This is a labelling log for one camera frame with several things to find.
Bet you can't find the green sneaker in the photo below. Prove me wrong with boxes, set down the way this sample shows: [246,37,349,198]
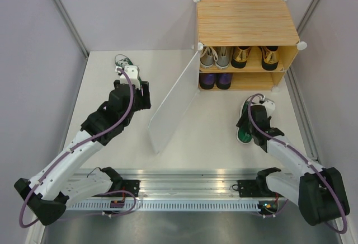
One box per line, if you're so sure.
[114,54,149,89]
[236,95,266,144]

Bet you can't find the purple loafer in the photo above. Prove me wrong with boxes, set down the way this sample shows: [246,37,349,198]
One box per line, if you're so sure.
[199,73,216,90]
[216,73,232,90]

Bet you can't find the grey sneaker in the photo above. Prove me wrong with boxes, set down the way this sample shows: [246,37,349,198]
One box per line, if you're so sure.
[215,46,232,69]
[200,46,217,69]

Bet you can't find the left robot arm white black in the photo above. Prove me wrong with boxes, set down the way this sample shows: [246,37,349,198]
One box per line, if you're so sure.
[14,80,151,226]

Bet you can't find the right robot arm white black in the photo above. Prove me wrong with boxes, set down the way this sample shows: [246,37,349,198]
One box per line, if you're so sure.
[236,100,350,226]

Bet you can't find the white cabinet door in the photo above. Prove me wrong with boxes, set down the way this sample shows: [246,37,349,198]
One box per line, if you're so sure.
[148,51,200,154]

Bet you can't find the wooden shoe cabinet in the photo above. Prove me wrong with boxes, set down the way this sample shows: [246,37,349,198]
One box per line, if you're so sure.
[193,0,307,91]

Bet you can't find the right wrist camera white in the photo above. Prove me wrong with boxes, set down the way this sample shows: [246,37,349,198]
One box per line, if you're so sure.
[259,97,276,117]

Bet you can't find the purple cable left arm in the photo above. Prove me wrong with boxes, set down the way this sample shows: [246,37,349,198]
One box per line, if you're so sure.
[18,69,135,228]

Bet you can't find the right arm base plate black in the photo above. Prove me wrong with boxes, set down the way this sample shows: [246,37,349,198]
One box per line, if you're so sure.
[237,180,264,198]

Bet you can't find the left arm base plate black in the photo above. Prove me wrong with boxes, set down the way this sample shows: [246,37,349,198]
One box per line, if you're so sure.
[94,179,140,198]

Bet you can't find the aluminium mounting rail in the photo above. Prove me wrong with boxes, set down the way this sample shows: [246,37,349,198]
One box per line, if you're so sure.
[39,168,341,200]

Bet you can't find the white slotted cable duct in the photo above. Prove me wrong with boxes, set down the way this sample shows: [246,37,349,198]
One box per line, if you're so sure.
[67,198,260,212]

